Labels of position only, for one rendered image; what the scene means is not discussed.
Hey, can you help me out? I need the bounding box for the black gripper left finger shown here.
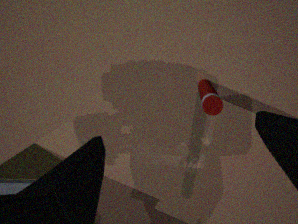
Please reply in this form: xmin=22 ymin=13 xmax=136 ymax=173
xmin=0 ymin=136 xmax=106 ymax=224

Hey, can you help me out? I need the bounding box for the red peg with white band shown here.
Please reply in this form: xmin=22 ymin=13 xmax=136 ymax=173
xmin=198 ymin=79 xmax=223 ymax=116

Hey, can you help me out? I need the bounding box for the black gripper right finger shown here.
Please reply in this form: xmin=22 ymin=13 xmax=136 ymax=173
xmin=255 ymin=111 xmax=298 ymax=190

